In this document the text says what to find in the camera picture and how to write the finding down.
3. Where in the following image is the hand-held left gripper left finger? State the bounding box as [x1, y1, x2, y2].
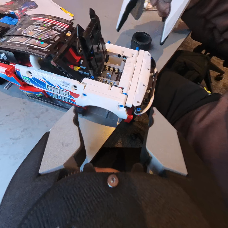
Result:
[38, 106, 87, 174]

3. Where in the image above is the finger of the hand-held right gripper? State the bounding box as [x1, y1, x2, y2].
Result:
[116, 0, 145, 33]
[160, 0, 190, 45]

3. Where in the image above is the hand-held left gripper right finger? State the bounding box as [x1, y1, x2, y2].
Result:
[140, 107, 188, 176]

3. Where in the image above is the black rubber tyre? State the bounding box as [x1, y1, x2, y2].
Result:
[131, 32, 152, 51]

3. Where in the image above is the toy brick race car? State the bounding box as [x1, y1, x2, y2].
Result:
[0, 8, 158, 125]

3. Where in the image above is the grey desk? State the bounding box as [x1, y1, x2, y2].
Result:
[0, 0, 192, 202]

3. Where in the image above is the person's right hand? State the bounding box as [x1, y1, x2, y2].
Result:
[151, 0, 171, 17]

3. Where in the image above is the black backpack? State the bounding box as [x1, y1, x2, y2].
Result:
[169, 50, 213, 95]

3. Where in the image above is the open instruction booklet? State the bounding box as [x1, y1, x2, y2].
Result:
[0, 0, 74, 21]

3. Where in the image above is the black office chair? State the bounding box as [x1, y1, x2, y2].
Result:
[193, 43, 226, 81]

